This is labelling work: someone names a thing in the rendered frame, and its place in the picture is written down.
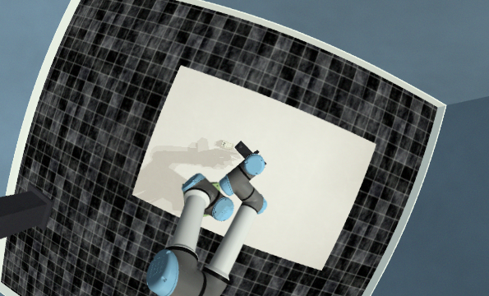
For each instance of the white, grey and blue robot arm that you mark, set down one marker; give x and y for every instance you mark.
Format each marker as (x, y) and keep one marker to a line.
(174, 273)

